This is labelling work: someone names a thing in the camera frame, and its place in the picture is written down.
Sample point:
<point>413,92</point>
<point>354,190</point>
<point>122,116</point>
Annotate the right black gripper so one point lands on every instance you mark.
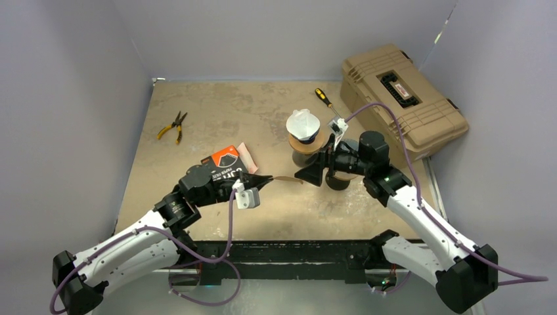
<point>313,172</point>

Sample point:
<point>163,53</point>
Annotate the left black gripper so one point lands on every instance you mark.
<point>251,180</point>

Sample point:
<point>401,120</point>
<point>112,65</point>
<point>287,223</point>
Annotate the grey glass carafe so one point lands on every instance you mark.
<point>300,159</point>

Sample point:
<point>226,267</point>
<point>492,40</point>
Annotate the red black coffee carafe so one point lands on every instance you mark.
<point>337,184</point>

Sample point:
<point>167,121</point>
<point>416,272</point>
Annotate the blue glass dripper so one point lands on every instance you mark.
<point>308,139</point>
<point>349,145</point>

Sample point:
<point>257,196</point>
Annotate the orange coffee filter box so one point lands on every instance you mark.
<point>230,159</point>

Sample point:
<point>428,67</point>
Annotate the white paper coffee filter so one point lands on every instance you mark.
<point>302,123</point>

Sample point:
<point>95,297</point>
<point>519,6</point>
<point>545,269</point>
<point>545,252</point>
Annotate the brown paper coffee filter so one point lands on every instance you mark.
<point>288,179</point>

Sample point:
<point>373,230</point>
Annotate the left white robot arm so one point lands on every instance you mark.
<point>156,240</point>

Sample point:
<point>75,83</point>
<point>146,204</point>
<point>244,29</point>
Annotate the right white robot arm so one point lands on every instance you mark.
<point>462,272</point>

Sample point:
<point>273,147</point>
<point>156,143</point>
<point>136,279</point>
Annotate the yellow black screwdriver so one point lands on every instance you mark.
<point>321,95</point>

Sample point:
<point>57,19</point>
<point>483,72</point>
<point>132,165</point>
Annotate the tan plastic tool case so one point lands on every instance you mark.
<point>389,95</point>

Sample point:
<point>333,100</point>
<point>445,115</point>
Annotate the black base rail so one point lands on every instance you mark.
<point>350,261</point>

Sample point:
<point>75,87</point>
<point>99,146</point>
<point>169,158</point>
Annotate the yellow handled pliers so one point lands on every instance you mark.
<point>176,124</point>

